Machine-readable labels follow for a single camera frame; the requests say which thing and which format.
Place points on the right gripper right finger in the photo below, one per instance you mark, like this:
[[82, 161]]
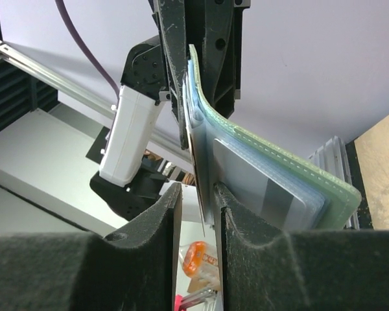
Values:
[[265, 268]]

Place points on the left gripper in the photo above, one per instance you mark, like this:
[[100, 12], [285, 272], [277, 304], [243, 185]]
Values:
[[215, 30]]

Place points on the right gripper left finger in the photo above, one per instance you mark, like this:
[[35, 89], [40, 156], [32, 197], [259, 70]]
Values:
[[132, 268]]

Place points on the green card holder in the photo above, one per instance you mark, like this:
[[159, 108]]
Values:
[[287, 191]]

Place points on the orange card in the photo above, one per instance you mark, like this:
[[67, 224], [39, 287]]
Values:
[[196, 136]]

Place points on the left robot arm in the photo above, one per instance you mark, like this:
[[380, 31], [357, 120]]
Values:
[[152, 75]]

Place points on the orange tape roll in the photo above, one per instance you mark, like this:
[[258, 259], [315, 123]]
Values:
[[199, 260]]

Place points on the aluminium frame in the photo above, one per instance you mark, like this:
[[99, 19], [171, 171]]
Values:
[[95, 103]]

